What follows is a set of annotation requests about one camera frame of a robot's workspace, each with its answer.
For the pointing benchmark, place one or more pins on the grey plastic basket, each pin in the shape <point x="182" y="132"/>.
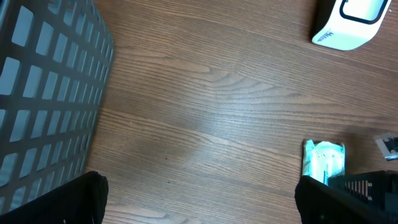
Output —
<point x="56" y="57"/>

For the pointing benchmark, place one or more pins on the teal tissue pack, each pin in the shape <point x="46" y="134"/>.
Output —
<point x="322" y="160"/>

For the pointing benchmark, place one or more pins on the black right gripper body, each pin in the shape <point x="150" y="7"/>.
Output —
<point x="377" y="189"/>

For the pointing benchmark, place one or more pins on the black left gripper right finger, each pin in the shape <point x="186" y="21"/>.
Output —
<point x="319" y="203"/>

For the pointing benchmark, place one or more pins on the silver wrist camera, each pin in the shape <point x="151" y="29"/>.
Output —
<point x="387" y="143"/>

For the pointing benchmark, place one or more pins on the white barcode scanner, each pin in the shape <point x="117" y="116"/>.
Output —
<point x="347" y="24"/>

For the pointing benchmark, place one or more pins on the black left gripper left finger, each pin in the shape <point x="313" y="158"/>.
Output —
<point x="81" y="200"/>

